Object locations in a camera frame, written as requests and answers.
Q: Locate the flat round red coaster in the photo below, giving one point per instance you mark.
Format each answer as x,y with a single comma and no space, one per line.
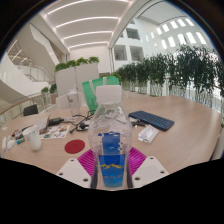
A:
74,146

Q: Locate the colourful sticker sheet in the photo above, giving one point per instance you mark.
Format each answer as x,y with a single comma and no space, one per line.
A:
55,131

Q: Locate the row of green plants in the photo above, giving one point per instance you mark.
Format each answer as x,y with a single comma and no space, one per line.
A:
180,71

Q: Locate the white computer mouse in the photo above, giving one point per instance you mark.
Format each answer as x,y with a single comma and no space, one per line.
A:
11,144

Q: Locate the ceiling light strips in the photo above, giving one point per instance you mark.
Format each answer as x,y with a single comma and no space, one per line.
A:
85,25

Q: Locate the clear white-lidded shaker bottle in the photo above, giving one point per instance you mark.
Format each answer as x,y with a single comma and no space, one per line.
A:
73,101

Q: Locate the white power strip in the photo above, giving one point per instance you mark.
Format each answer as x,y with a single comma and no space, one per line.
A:
3,144

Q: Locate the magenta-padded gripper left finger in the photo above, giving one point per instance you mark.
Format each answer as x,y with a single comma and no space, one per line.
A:
75,171

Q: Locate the small black pouch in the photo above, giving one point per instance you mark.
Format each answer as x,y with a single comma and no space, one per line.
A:
55,121

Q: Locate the planter with green plants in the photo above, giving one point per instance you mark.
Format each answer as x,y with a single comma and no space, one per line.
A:
48,91

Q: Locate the white mug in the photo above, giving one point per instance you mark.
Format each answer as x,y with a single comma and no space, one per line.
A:
32,138

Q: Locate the open white booklet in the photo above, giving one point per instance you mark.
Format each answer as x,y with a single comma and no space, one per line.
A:
41,124

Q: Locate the white plant-topped cabinet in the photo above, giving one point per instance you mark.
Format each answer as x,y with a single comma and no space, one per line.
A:
75,78

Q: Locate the clear blue-labelled water bottle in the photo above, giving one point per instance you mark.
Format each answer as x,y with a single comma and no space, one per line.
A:
110,133

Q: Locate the small teal box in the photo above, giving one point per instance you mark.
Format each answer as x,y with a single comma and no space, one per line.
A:
20,140

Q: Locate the black chair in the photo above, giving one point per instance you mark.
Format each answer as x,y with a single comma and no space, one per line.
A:
30,110

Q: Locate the green tote bag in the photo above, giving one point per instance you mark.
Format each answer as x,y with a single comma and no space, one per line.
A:
90,93

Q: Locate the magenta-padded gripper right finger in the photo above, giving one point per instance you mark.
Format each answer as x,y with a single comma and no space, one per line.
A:
148,170

